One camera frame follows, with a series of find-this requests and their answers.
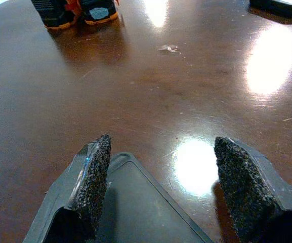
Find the black smartphone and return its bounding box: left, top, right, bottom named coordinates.
left=248, top=0, right=292, bottom=18

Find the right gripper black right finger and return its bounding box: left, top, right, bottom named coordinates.
left=214, top=136, right=292, bottom=243

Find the small clear plastic scrap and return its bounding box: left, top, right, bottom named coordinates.
left=157, top=45, right=179, bottom=54

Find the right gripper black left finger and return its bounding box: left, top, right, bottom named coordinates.
left=23, top=134, right=112, bottom=243

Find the black key pouch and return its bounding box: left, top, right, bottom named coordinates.
left=95, top=151, right=214, bottom=243

